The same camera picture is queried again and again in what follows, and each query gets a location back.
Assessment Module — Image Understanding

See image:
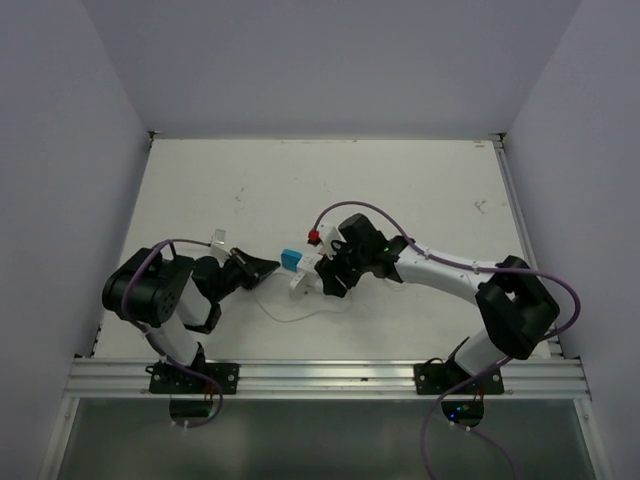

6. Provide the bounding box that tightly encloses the white usb cable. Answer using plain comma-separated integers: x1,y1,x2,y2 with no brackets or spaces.
252,284,409,323

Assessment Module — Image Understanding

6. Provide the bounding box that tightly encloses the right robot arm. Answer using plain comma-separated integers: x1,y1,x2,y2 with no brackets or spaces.
308,213,560,393

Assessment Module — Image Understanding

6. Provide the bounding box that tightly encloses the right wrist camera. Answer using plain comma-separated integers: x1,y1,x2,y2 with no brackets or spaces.
307,223,342,248

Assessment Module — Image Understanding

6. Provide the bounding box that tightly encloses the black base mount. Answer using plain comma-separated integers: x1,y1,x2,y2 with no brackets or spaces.
145,361,240,395
413,357,505,395

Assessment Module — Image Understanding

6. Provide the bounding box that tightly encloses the white flat plug adapter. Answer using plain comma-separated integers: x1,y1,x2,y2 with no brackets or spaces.
289,271,308,300

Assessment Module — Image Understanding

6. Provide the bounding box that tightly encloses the aluminium rail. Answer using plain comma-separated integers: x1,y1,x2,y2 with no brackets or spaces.
64,358,590,400
489,131,566,357

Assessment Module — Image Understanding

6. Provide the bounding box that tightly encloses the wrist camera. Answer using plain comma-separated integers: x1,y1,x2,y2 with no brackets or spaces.
210,229,228,250
307,223,342,248

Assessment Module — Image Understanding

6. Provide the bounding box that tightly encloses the aluminium right side rail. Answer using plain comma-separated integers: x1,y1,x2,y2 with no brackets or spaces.
489,131,566,357

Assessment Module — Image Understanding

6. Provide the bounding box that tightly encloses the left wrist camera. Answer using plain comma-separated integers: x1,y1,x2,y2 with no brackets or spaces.
210,229,228,250

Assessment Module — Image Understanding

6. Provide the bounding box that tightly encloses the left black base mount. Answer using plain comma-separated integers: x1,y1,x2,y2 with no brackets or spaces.
145,361,240,395

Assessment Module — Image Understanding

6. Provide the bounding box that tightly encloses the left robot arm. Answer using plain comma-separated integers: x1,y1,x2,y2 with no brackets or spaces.
102,245,280,393

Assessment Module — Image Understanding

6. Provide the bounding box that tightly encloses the blue plug adapter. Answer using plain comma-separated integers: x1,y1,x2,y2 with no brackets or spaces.
280,249,303,272

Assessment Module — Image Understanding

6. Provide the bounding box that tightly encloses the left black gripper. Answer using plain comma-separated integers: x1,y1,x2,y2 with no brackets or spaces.
212,246,279,302

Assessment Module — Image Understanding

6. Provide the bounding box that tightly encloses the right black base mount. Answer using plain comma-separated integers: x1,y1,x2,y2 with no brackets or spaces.
413,357,505,395

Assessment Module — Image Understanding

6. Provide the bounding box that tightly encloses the white cube power socket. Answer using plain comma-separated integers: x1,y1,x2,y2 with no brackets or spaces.
295,254,323,293

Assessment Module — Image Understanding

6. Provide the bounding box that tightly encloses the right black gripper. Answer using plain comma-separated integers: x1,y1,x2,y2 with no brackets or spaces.
315,237,370,298

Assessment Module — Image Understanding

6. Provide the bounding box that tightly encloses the aluminium front rail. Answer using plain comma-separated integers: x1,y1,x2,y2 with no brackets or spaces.
64,358,590,400

